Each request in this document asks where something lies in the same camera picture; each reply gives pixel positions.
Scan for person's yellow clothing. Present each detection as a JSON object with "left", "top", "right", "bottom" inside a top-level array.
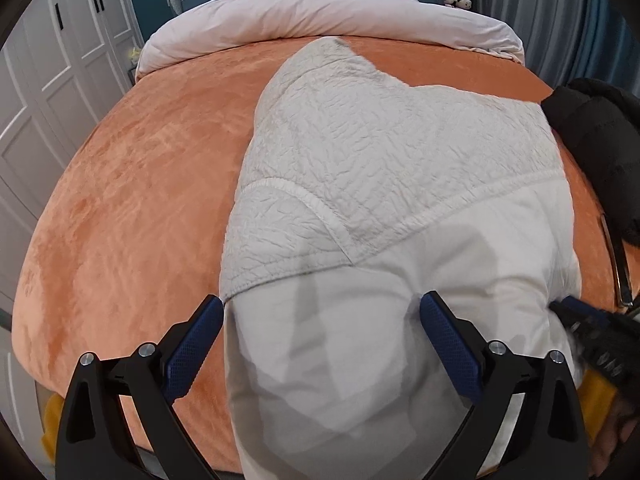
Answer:
[{"left": 40, "top": 392, "right": 68, "bottom": 461}]

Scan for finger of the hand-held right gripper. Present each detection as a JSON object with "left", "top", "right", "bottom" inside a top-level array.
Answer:
[
  {"left": 549, "top": 296, "right": 621, "bottom": 335},
  {"left": 570, "top": 327, "right": 632, "bottom": 387}
]

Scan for orange bed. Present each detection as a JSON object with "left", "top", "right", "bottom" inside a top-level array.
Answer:
[{"left": 12, "top": 35, "right": 632, "bottom": 480}]

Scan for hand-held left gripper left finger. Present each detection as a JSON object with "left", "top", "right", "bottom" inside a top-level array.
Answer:
[{"left": 55, "top": 295, "right": 223, "bottom": 480}]

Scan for white wardrobe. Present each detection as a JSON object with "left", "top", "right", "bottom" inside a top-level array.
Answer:
[{"left": 0, "top": 0, "right": 151, "bottom": 331}]

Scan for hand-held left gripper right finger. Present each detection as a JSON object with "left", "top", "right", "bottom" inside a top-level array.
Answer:
[{"left": 421, "top": 291, "right": 591, "bottom": 480}]

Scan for person's right forearm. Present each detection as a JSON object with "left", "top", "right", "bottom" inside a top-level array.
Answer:
[{"left": 575, "top": 370, "right": 640, "bottom": 478}]

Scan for curved metal bar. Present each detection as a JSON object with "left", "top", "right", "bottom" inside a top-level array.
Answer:
[{"left": 600, "top": 212, "right": 635, "bottom": 308}]

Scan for grey curtain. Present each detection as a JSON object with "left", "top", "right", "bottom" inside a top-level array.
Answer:
[{"left": 472, "top": 0, "right": 640, "bottom": 106}]

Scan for pale pink duvet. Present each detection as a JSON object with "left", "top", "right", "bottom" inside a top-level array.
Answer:
[{"left": 135, "top": 0, "right": 526, "bottom": 86}]

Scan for white quilted blanket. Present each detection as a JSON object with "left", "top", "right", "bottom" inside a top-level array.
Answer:
[{"left": 218, "top": 37, "right": 583, "bottom": 480}]

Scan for black padded jacket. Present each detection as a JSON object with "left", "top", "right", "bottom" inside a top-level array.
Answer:
[{"left": 541, "top": 77, "right": 640, "bottom": 246}]

